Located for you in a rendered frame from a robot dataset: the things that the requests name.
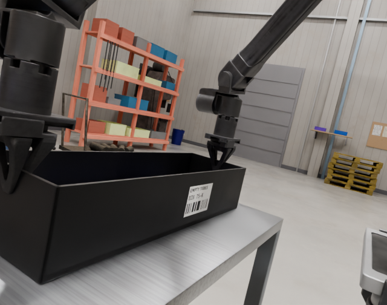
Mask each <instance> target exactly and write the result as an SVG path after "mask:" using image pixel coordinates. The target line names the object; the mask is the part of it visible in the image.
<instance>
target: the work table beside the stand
mask: <svg viewBox="0 0 387 305"><path fill-rule="evenodd" d="M283 220H284V219H283V218H280V217H277V216H275V215H272V214H269V213H266V212H263V211H260V210H258V209H255V208H251V207H249V206H246V205H243V204H240V203H238V205H237V208H236V209H233V210H231V211H228V212H225V213H223V214H220V215H217V216H216V217H213V218H210V219H208V220H205V221H202V222H200V223H197V224H195V225H192V226H189V227H187V228H184V229H182V230H180V231H177V232H174V233H172V234H169V235H167V236H164V237H161V238H159V239H156V240H154V241H151V242H149V243H146V244H143V245H141V246H138V247H136V248H133V249H130V250H128V251H126V252H123V253H121V254H118V255H115V256H113V257H110V258H107V259H105V260H102V261H100V262H97V263H94V264H92V265H90V266H87V267H84V268H82V269H79V270H77V271H74V272H72V273H69V274H66V275H64V276H61V277H59V278H56V279H53V280H51V281H48V282H46V283H43V284H39V283H37V282H36V281H34V279H32V278H30V277H29V276H28V275H27V274H25V273H24V272H23V271H21V270H20V269H18V268H17V267H16V266H14V265H13V264H11V263H10V262H9V261H7V260H6V259H5V258H3V257H2V256H0V305H188V304H189V303H191V302H192V301H193V300H194V299H196V298H197V297H198V296H199V295H201V294H202V293H203V292H204V291H205V290H207V289H208V288H209V287H211V285H213V284H214V283H215V282H216V281H218V280H219V279H220V278H221V277H222V276H224V275H225V274H226V273H228V271H230V270H231V269H232V268H234V267H235V266H236V265H237V264H238V263H240V262H241V261H242V260H243V259H245V257H247V256H248V255H250V254H251V253H252V252H253V251H254V250H255V249H257V251H256V256H255V260H254V264H253V268H252V273H251V276H250V280H249V285H248V288H247V292H246V297H245V300H244V304H243V305H262V301H263V297H264V294H265V289H266V286H267V282H268V277H269V274H270V270H271V267H272V262H273V258H274V255H275V250H276V247H277V243H278V239H279V234H280V231H281V227H282V223H283Z"/></svg>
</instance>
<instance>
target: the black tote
mask: <svg viewBox="0 0 387 305"><path fill-rule="evenodd" d="M31 151H32V150H29V152H28V154H27V157H26V159H25V162H24V165H25V163H26V161H27V159H28V157H29V155H30V153H31ZM24 165H23V167H24ZM23 167H22V170H21V173H20V175H19V178H18V181H17V183H16V186H15V188H14V190H13V192H12V194H8V193H6V192H4V191H3V190H2V185H1V180H0V256H2V257H3V258H5V259H6V260H7V261H9V262H10V263H11V264H13V265H14V266H16V267H17V268H18V269H20V270H21V271H23V272H24V273H25V274H27V275H28V276H29V277H30V278H32V279H34V281H36V282H37V283H39V284H43V283H46V282H48V281H51V280H53V279H56V278H59V277H61V276H64V275H66V274H69V273H72V272H74V271H77V270H79V269H82V268H84V267H87V266H90V265H92V264H94V263H97V262H100V261H102V260H105V259H107V258H110V257H113V256H115V255H118V254H121V253H123V252H126V251H128V250H130V249H133V248H136V247H138V246H141V245H143V244H146V243H149V242H151V241H154V240H156V239H159V238H161V237H164V236H167V235H169V234H172V233H174V232H177V231H180V230H182V229H184V228H187V227H189V226H192V225H195V224H197V223H200V222H202V221H205V220H208V219H210V218H213V217H216V216H217V215H220V214H223V213H225V212H228V211H231V210H233V209H236V208H237V205H238V201H239V196H240V193H241V188H242V183H243V180H244V176H245V172H246V168H244V167H242V166H238V165H234V164H231V163H227V162H224V163H223V164H222V165H221V167H220V169H219V170H216V171H213V170H212V164H211V160H210V157H206V156H202V155H199V154H195V153H192V152H131V151H57V150H51V151H50V152H49V153H48V155H47V156H46V157H45V158H44V159H43V161H41V163H40V164H39V165H38V166H37V168H36V169H35V170H34V171H33V172H32V173H30V172H28V171H26V170H23Z"/></svg>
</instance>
